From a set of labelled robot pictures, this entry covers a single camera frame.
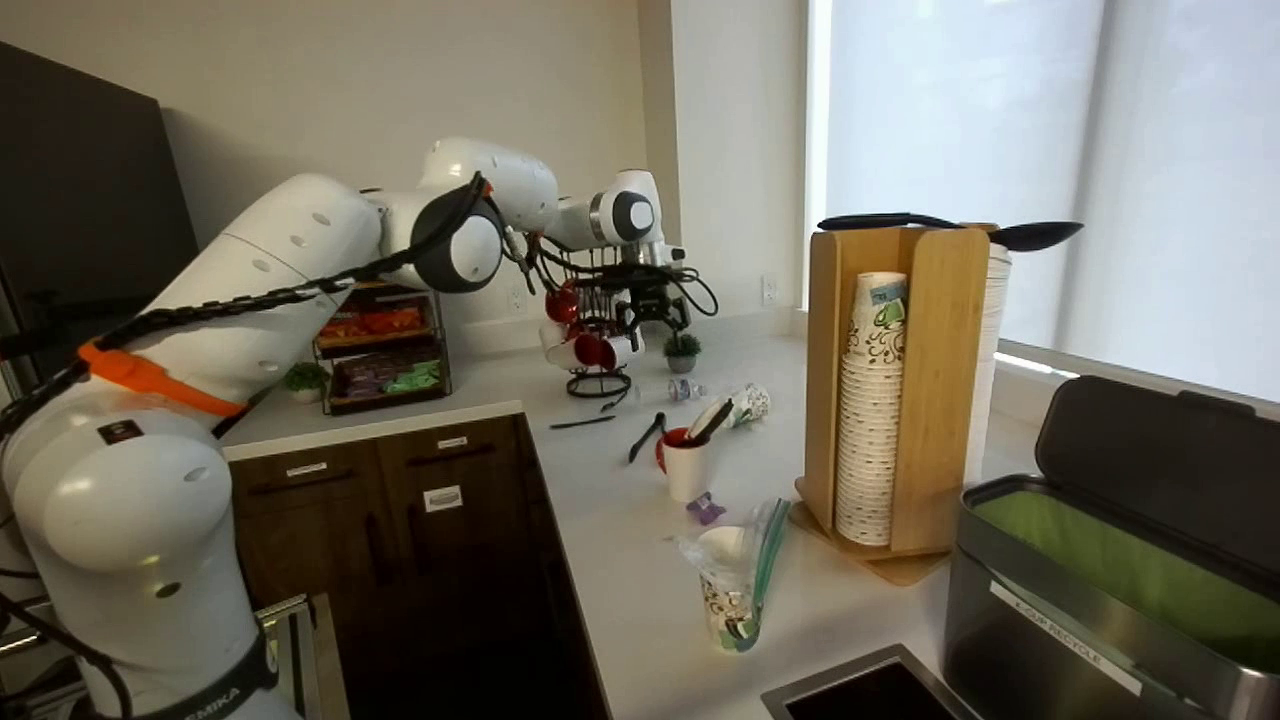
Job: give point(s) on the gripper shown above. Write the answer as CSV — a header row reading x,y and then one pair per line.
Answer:
x,y
658,300

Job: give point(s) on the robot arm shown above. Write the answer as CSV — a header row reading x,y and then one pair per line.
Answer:
x,y
270,300

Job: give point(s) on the printed paper cup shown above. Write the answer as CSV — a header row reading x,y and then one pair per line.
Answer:
x,y
728,612
748,403

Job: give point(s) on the white cup with red inside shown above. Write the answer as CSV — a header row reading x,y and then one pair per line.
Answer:
x,y
686,470

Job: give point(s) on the wooden cup dispenser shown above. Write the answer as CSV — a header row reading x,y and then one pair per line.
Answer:
x,y
940,400

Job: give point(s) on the small potted plant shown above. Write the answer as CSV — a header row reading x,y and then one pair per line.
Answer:
x,y
682,352
305,381

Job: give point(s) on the white mug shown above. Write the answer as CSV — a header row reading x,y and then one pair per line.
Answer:
x,y
563,354
552,333
617,351

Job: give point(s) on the small clear plastic bottle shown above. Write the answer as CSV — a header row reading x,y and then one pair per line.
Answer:
x,y
672,390

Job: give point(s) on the black stir stick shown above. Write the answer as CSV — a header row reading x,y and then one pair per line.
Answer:
x,y
582,422
615,400

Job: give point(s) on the red mug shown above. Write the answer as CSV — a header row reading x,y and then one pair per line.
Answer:
x,y
561,304

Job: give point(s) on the black plastic utensil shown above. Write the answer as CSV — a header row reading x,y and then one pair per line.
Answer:
x,y
646,438

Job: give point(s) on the small purple clip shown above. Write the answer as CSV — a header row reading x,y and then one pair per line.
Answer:
x,y
705,509

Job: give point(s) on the drawer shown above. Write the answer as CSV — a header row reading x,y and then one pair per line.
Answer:
x,y
345,470
490,445

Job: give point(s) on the stack of paper cups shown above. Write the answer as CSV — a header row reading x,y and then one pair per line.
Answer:
x,y
870,420

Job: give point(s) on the clear plastic bag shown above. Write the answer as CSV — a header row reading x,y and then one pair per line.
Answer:
x,y
725,555

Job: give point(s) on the row of green packets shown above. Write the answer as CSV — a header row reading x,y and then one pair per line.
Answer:
x,y
415,378

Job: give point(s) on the bundle of green straws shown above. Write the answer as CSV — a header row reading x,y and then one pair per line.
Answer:
x,y
770,550

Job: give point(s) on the white label sticker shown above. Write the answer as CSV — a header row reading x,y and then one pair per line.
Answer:
x,y
443,498

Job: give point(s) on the row of orange packets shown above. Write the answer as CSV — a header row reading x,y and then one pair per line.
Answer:
x,y
375,322

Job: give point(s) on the two-tier snack rack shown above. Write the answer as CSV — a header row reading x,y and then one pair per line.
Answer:
x,y
385,400

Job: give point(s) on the row of purple packets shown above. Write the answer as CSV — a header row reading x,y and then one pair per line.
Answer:
x,y
362,379

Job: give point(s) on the cabinet door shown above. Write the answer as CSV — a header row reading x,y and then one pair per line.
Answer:
x,y
310,560
480,590

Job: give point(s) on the black serving spoon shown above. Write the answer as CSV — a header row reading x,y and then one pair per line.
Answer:
x,y
1030,235

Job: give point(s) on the sink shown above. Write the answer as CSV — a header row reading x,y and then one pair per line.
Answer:
x,y
870,690

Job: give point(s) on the window blind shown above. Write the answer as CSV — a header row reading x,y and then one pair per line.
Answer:
x,y
1100,150

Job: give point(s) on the steel recycling bin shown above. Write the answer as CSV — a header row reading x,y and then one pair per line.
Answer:
x,y
1050,640

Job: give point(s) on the dark bin lid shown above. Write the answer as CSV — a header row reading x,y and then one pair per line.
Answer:
x,y
1160,470

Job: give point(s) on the green bin liner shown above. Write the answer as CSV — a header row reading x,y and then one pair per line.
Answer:
x,y
1130,575

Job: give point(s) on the large dark panel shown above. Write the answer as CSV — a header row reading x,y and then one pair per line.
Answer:
x,y
80,200

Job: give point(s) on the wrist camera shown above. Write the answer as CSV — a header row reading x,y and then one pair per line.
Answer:
x,y
640,273

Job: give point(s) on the wall socket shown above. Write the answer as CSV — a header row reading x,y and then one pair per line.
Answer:
x,y
517,297
768,290

